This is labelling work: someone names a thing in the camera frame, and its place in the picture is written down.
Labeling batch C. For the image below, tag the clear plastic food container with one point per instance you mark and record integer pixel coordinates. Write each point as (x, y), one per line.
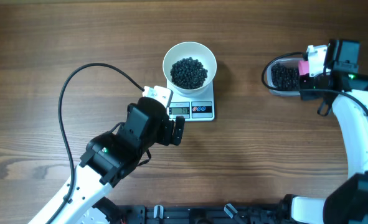
(289, 62)

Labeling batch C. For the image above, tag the white round bowl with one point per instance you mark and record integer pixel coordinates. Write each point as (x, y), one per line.
(196, 51)

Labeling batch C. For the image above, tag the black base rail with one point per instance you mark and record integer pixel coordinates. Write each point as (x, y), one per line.
(105, 211)

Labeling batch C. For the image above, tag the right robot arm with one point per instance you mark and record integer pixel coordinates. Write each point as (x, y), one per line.
(348, 203)

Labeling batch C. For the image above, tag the white digital kitchen scale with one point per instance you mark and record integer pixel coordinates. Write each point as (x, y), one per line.
(198, 106)

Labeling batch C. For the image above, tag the pink scoop blue handle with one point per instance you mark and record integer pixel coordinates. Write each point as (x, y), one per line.
(303, 67)

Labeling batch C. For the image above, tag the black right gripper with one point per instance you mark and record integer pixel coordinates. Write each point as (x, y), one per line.
(304, 82)

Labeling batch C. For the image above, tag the black beans in bowl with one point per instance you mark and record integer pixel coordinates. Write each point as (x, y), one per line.
(188, 73)

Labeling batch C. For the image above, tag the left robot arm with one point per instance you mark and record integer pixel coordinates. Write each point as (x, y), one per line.
(110, 157)

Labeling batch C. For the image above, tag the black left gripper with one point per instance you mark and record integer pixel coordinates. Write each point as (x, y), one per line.
(167, 129)

